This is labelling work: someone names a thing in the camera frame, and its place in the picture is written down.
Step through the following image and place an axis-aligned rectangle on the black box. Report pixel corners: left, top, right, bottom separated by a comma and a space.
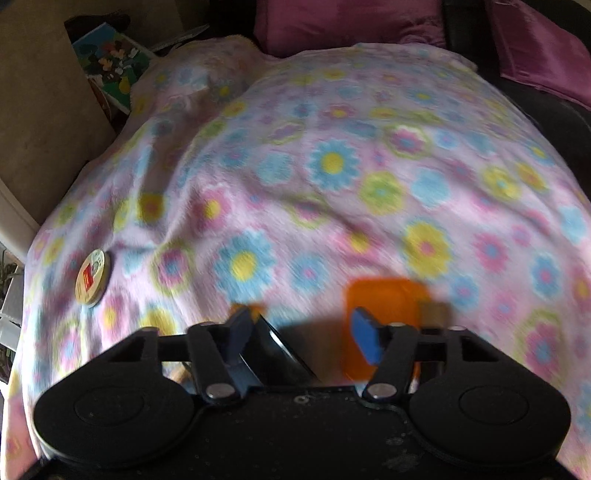
233, 314, 324, 389

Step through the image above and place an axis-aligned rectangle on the magenta cushion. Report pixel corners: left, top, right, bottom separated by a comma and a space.
489, 0, 591, 110
253, 0, 447, 59

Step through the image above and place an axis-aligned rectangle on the black leather sofa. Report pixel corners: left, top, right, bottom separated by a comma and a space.
441, 0, 591, 139

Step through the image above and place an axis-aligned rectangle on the pink floral fleece blanket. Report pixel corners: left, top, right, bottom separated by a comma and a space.
0, 34, 591, 480

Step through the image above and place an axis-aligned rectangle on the amber bottle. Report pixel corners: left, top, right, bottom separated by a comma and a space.
231, 302, 267, 320

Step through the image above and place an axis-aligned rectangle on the small dark brown box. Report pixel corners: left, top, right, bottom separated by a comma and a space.
418, 299, 450, 329

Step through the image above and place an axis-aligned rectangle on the orange translucent box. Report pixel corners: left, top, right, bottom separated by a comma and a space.
344, 277, 433, 382

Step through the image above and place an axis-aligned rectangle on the white plant container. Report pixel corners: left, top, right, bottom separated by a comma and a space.
0, 277, 25, 344

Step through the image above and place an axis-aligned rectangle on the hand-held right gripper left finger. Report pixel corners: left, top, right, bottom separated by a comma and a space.
104, 307, 257, 404

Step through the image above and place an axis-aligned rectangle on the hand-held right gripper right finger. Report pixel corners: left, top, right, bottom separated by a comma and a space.
351, 307, 507, 405

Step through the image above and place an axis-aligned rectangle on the wooden panel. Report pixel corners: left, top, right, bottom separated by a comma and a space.
0, 0, 117, 241

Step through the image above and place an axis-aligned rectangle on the colourful picture book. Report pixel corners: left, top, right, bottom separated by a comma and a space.
71, 25, 158, 117

